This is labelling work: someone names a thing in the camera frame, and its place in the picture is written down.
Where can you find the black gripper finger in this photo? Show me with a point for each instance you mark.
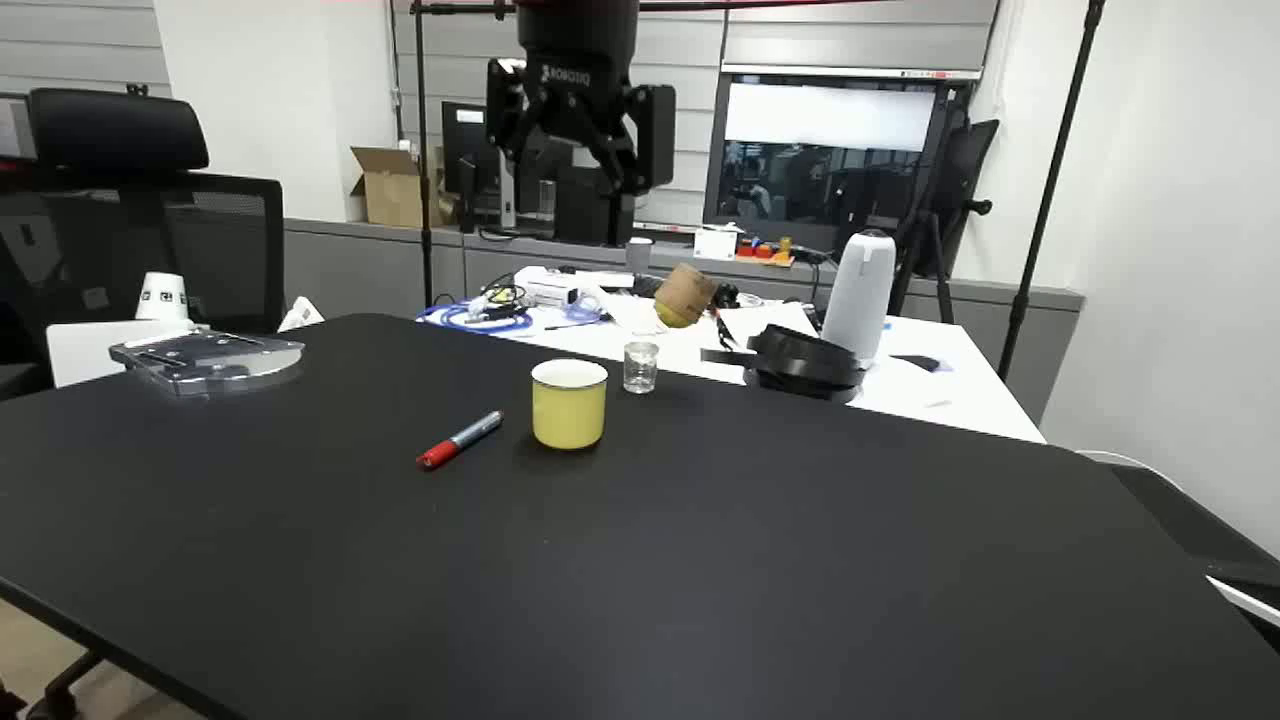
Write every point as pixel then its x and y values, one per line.
pixel 506 107
pixel 649 135

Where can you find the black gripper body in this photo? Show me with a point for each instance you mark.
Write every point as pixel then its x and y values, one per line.
pixel 579 99

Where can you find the red capped marker pen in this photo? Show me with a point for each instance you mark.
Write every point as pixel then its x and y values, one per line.
pixel 461 438

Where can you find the yellow cup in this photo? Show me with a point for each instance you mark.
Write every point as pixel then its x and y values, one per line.
pixel 568 404

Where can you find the small dark computer monitor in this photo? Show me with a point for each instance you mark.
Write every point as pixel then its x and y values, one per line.
pixel 467 146

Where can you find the white plastic container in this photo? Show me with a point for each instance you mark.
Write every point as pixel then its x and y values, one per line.
pixel 719 243

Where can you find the brown cardboard box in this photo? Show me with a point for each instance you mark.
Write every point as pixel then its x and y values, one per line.
pixel 389 186

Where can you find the red and orange parts tray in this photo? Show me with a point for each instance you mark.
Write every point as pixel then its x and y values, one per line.
pixel 766 249

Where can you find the wooden mallet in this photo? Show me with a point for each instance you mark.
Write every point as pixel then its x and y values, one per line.
pixel 680 299

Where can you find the white power strip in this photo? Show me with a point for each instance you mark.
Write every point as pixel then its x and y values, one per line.
pixel 574 281

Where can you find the large computer monitor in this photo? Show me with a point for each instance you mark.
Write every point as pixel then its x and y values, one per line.
pixel 824 162

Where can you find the small clear glass jar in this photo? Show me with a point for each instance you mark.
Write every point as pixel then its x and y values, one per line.
pixel 640 370

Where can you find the white cylindrical speaker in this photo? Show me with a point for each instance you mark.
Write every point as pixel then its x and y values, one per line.
pixel 861 299

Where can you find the black round bowl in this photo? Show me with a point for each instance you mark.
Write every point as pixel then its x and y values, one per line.
pixel 807 362

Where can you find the small white folded card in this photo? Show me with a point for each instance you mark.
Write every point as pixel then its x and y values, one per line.
pixel 298 319

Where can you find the white desk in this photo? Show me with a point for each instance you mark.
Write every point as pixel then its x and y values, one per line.
pixel 921 385

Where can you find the small white cone object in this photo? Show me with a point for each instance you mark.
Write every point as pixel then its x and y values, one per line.
pixel 163 299

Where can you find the clear plastic plate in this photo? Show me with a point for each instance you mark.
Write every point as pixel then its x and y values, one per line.
pixel 204 362

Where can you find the black office chair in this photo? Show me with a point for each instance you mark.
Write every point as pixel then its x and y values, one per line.
pixel 121 224

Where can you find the thin black stand pole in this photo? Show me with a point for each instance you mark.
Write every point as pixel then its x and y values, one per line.
pixel 1049 186

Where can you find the white flat box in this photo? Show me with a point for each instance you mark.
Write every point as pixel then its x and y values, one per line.
pixel 81 353

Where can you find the black vertical frame pole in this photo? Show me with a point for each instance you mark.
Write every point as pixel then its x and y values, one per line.
pixel 423 146

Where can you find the black camera tripod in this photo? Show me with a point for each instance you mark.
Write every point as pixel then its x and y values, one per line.
pixel 950 202

